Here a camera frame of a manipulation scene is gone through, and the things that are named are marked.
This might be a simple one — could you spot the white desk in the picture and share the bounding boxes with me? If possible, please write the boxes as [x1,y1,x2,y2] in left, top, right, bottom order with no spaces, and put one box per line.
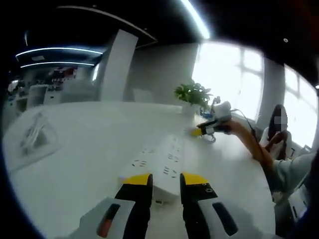
[2,101,277,239]

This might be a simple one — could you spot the white power strip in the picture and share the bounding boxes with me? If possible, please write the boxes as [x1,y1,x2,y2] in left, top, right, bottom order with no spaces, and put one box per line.
[124,133,197,203]

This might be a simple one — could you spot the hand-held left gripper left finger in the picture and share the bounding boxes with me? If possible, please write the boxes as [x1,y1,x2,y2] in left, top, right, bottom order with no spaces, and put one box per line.
[62,173,154,239]

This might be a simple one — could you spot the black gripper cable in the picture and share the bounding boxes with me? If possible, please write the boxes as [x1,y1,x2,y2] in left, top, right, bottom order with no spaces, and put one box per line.
[231,109,265,153]

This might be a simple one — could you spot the potted green plant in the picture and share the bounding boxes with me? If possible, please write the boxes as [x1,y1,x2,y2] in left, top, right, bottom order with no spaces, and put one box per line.
[173,81,214,116]

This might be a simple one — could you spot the ceiling light strip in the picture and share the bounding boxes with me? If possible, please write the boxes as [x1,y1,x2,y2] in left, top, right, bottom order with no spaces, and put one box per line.
[179,0,210,40]

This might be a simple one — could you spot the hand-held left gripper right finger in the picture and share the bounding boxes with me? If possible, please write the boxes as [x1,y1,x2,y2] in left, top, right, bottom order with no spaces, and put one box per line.
[179,172,252,239]

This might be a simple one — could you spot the person's light shirt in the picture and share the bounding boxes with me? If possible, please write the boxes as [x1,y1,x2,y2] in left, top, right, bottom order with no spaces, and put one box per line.
[270,151,319,197]

